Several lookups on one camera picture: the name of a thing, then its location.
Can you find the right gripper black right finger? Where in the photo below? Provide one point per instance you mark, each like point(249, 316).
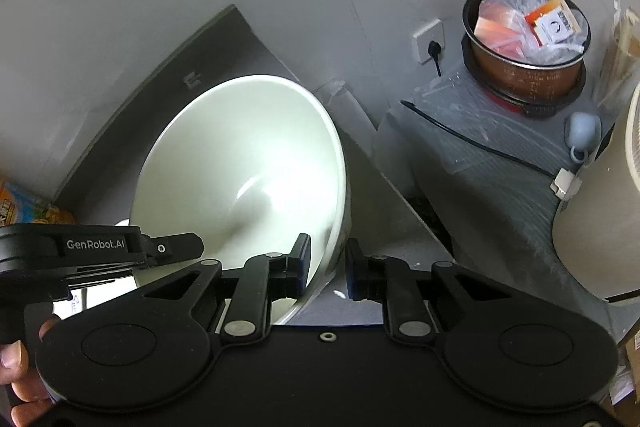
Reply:
point(391, 283)

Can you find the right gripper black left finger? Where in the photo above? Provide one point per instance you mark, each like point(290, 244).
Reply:
point(262, 280)

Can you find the large white bowl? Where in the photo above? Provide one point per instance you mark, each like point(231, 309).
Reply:
point(248, 166)

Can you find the person's left hand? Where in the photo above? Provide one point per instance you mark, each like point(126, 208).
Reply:
point(26, 384)

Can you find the orange juice bottle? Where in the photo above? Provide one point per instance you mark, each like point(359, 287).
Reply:
point(21, 206)

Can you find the white air fryer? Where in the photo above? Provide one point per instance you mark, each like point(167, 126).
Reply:
point(595, 233)

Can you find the cardboard box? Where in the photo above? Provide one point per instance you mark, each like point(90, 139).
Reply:
point(623, 394)

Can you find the grey blue mug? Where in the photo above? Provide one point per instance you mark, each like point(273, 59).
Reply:
point(582, 135)

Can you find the rice cooker pot with bags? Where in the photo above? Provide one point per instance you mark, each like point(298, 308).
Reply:
point(527, 55)

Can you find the white wall socket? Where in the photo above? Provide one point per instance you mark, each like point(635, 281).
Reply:
point(427, 40)

